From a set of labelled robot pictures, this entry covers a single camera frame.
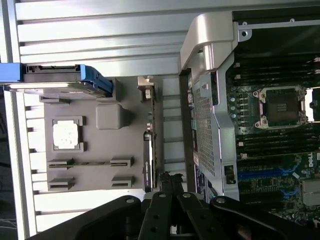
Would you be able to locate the black open PC case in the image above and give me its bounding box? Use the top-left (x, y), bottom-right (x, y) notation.
top-left (178, 9), bottom-right (320, 216)

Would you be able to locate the hard disk in blue carrier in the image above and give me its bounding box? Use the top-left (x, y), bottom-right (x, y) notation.
top-left (0, 62), bottom-right (113, 98)

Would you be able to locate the CPU socket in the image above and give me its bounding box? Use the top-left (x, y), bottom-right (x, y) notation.
top-left (252, 86), bottom-right (308, 128)

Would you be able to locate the silver CPU chip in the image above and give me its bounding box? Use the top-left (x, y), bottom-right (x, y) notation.
top-left (52, 119), bottom-right (82, 151)

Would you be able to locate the blue expansion slot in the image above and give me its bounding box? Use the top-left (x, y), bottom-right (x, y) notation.
top-left (237, 167), bottom-right (282, 179)

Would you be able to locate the grey parts rack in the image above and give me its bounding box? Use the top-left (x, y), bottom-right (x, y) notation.
top-left (38, 77), bottom-right (166, 195)

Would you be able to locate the green motherboard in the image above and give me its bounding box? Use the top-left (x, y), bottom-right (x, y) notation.
top-left (224, 57), bottom-right (320, 226)

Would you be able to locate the silver chipset heat sink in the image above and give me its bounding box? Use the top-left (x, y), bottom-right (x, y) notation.
top-left (301, 178), bottom-right (320, 208)

